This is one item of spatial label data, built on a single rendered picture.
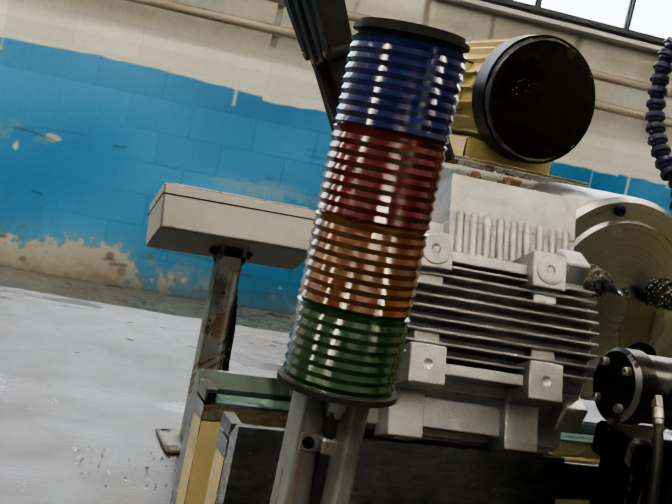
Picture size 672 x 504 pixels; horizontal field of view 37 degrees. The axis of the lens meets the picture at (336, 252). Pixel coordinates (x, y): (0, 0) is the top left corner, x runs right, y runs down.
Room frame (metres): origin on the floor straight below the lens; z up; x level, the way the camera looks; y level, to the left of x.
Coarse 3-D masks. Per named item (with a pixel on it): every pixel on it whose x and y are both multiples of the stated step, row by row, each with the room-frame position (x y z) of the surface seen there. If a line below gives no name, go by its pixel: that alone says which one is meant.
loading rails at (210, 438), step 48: (240, 384) 0.88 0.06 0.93; (192, 432) 0.84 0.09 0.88; (240, 432) 0.73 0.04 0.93; (192, 480) 0.83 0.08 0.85; (240, 480) 0.73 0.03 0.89; (384, 480) 0.77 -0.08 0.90; (432, 480) 0.79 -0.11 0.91; (480, 480) 0.80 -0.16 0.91; (528, 480) 0.82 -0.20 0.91; (576, 480) 0.84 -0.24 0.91
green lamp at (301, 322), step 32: (320, 320) 0.49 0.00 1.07; (352, 320) 0.48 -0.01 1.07; (384, 320) 0.49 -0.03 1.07; (288, 352) 0.51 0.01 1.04; (320, 352) 0.48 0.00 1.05; (352, 352) 0.48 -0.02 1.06; (384, 352) 0.49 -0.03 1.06; (320, 384) 0.48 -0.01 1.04; (352, 384) 0.48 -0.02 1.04; (384, 384) 0.49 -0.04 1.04
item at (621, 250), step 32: (544, 192) 1.26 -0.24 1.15; (576, 192) 1.23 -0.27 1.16; (608, 192) 1.22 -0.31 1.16; (576, 224) 1.15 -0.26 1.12; (608, 224) 1.16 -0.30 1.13; (640, 224) 1.18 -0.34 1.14; (608, 256) 1.17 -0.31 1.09; (640, 256) 1.18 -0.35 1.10; (640, 288) 1.19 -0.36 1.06; (608, 320) 1.17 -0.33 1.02; (640, 320) 1.19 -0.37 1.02
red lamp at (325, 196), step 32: (352, 128) 0.49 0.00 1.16; (352, 160) 0.49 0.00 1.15; (384, 160) 0.48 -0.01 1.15; (416, 160) 0.49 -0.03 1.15; (320, 192) 0.51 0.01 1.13; (352, 192) 0.49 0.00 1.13; (384, 192) 0.48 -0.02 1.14; (416, 192) 0.49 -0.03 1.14; (384, 224) 0.48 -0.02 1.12; (416, 224) 0.49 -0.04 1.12
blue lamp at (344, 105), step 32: (352, 64) 0.50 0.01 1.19; (384, 64) 0.49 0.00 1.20; (416, 64) 0.48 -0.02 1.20; (448, 64) 0.49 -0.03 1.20; (352, 96) 0.49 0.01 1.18; (384, 96) 0.48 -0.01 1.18; (416, 96) 0.48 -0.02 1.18; (448, 96) 0.49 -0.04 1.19; (384, 128) 0.48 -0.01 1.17; (416, 128) 0.49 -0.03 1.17; (448, 128) 0.50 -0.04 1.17
